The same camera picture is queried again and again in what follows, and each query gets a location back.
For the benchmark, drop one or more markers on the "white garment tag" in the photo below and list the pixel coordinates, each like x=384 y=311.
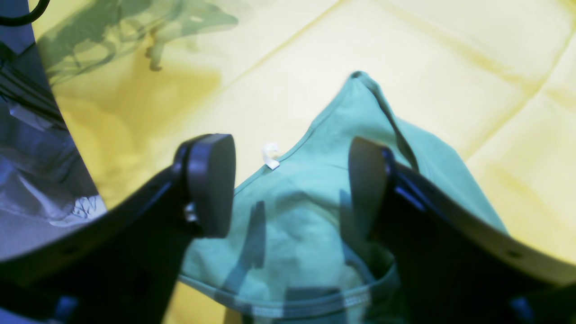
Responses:
x=270 y=155

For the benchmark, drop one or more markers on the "green T-shirt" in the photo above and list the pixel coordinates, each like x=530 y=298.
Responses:
x=293 y=254

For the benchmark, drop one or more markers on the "yellow table cloth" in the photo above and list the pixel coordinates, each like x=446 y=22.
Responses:
x=494 y=79

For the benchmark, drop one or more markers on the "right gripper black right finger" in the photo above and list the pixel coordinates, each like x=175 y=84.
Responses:
x=453 y=267

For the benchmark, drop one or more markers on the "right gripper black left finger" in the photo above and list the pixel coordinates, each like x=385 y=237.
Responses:
x=122 y=267

